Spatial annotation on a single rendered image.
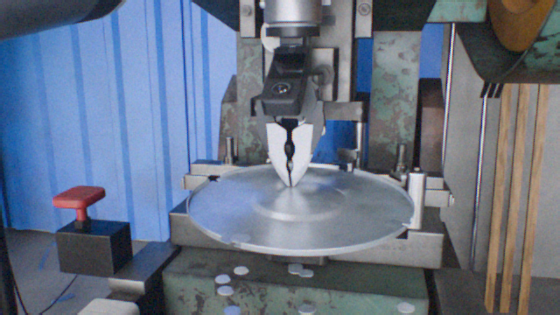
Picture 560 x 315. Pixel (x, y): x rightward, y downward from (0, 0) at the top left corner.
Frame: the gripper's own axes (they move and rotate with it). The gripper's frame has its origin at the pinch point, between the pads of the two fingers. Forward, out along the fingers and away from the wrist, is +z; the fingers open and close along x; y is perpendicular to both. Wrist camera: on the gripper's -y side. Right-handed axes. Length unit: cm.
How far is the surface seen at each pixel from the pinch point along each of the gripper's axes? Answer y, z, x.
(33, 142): 135, 29, 156
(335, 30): 14.8, -19.8, -4.5
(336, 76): 12.3, -12.9, -4.9
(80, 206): -3.0, 5.0, 30.8
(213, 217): -10.3, 2.2, 7.5
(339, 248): -16.1, 2.1, -8.0
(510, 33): 27.3, -19.3, -33.0
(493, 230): 108, 49, -55
